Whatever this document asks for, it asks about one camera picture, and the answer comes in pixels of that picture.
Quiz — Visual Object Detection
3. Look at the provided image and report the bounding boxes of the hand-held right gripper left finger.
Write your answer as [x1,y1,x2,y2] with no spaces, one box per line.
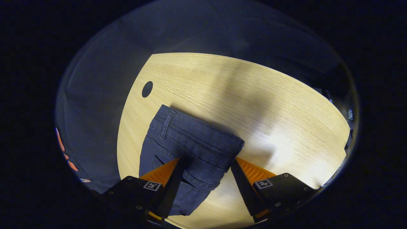
[102,157,185,223]

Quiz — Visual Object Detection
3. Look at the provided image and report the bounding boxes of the dark denim jeans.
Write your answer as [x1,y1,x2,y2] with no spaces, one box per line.
[139,104,245,217]

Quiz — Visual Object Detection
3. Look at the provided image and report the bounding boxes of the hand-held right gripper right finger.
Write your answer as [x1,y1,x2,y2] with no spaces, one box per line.
[231,157,320,223]

